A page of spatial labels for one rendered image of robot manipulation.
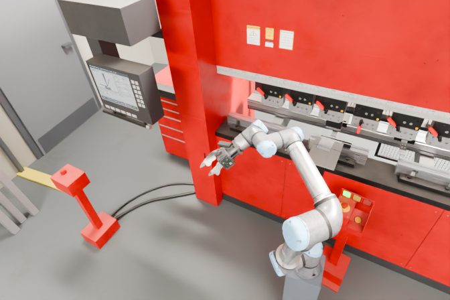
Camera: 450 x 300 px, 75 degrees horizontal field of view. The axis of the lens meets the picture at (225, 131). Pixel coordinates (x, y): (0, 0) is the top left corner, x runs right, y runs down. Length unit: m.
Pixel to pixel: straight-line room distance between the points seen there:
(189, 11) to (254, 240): 1.91
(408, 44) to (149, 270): 2.38
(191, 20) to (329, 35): 0.77
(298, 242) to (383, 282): 1.66
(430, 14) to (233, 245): 2.11
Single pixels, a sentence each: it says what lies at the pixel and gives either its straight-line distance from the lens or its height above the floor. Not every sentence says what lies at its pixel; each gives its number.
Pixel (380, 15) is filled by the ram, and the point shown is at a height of 1.85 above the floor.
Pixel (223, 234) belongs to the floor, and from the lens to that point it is 2.76.
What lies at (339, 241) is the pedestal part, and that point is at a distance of 2.29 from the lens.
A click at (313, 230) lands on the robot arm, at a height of 1.40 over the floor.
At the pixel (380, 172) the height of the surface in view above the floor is 0.87.
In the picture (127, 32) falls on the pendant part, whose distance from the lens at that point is 1.66.
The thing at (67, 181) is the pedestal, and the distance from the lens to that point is 2.44.
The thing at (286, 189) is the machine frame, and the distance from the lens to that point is 2.41.
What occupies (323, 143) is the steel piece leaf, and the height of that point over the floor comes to 1.00.
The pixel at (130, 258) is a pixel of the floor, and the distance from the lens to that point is 2.83.
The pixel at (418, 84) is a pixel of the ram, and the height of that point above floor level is 1.53.
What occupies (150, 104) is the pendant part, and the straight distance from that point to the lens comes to 1.83.
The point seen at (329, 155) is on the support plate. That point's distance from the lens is 2.00.
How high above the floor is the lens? 2.36
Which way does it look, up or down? 40 degrees down
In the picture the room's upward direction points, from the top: 5 degrees counter-clockwise
